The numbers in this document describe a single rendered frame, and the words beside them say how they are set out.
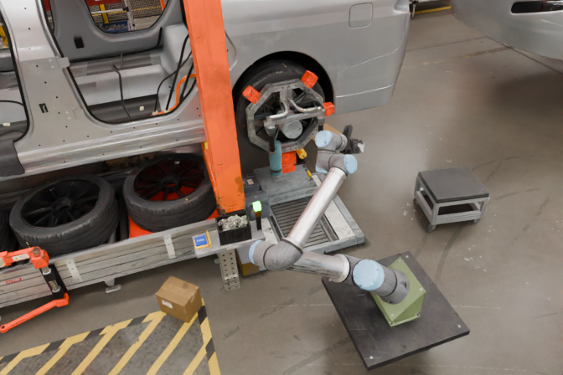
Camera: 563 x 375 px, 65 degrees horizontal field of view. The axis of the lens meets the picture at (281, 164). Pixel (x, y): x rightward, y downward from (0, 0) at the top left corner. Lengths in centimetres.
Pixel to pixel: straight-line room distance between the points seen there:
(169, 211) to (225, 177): 53
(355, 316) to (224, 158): 115
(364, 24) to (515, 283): 198
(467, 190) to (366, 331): 139
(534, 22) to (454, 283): 243
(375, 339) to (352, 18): 196
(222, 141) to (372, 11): 135
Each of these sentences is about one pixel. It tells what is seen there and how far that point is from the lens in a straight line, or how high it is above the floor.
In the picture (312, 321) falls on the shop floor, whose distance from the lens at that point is 293.
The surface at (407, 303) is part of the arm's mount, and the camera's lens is 252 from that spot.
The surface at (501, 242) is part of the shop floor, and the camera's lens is 364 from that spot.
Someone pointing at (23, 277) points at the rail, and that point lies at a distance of 321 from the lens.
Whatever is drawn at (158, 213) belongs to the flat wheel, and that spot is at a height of 47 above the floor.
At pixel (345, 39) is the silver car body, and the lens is 312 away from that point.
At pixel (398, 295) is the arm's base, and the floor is 48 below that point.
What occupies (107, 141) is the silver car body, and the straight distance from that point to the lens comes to 308.
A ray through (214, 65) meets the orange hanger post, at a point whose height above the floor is 151.
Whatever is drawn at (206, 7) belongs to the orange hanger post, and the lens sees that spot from 222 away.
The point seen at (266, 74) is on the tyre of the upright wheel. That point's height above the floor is 116.
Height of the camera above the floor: 243
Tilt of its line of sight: 36 degrees down
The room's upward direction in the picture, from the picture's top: 3 degrees counter-clockwise
